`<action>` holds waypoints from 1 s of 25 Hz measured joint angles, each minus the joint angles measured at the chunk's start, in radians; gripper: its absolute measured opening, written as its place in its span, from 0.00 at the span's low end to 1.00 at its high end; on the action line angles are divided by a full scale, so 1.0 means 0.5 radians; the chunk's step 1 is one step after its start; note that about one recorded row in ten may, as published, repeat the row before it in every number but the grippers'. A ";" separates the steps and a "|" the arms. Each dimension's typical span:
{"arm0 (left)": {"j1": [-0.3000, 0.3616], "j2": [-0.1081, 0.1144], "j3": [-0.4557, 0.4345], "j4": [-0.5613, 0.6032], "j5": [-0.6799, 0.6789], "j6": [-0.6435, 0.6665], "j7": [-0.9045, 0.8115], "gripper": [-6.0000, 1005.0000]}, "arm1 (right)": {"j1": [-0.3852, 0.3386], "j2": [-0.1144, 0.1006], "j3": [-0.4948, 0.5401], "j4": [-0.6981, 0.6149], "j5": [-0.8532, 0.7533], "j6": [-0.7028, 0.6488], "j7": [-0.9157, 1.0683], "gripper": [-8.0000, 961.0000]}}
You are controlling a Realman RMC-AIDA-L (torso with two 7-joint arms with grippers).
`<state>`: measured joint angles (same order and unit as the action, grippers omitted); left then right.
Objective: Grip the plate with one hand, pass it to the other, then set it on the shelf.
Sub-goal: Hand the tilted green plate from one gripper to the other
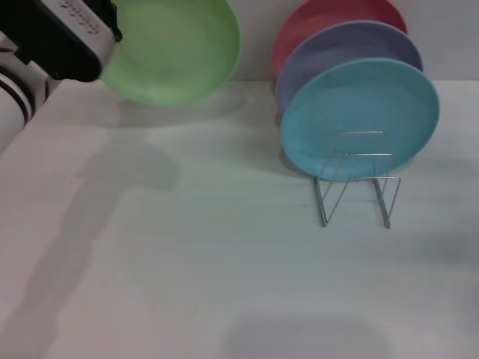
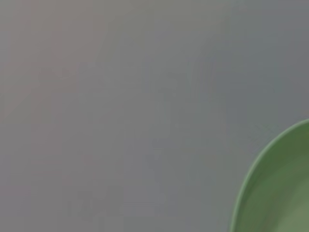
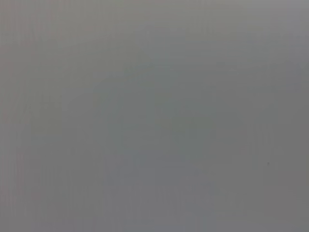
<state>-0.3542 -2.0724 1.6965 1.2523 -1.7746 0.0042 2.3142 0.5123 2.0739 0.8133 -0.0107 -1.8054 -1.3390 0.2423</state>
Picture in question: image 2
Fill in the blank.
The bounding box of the green round plate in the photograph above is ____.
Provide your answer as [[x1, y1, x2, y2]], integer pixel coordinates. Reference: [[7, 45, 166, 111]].
[[228, 118, 309, 232]]

